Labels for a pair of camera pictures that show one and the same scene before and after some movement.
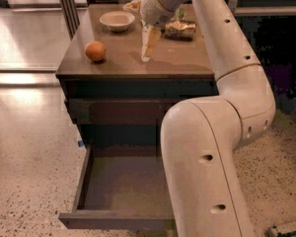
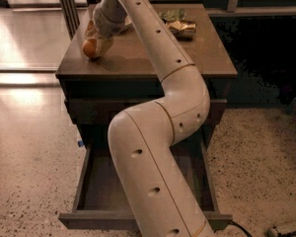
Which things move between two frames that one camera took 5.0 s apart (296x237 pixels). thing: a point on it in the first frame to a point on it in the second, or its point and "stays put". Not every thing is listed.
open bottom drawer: (121, 187) stays put
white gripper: (155, 11) to (106, 26)
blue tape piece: (80, 143) stays put
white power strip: (285, 227) stays put
